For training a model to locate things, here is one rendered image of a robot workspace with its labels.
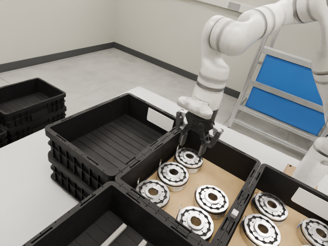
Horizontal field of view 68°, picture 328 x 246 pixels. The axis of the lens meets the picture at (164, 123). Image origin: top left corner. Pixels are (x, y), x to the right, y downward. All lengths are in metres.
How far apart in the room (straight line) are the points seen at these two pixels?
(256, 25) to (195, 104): 0.21
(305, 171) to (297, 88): 1.56
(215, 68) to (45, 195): 0.69
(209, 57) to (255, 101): 2.10
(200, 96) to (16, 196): 0.68
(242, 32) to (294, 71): 2.00
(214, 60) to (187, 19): 3.16
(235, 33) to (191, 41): 3.20
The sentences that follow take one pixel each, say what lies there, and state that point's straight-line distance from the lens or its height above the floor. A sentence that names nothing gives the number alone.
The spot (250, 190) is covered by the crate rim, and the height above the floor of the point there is 0.93.
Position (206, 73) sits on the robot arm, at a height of 1.23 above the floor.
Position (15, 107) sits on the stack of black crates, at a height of 0.49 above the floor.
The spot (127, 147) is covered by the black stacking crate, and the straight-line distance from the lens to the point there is 0.92.
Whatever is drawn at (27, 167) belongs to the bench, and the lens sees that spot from 1.05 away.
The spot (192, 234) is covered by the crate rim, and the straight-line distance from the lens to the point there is 0.60.
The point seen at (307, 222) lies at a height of 0.86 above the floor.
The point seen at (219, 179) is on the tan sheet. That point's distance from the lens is 0.89.
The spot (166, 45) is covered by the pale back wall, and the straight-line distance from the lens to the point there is 3.94.
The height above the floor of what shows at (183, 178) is 0.86.
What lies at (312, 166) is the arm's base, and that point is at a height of 0.90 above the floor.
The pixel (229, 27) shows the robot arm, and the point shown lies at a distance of 0.54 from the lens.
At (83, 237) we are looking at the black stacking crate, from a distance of 0.69.
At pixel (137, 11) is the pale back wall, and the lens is 4.19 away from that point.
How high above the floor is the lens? 1.42
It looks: 33 degrees down
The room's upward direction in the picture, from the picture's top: 12 degrees clockwise
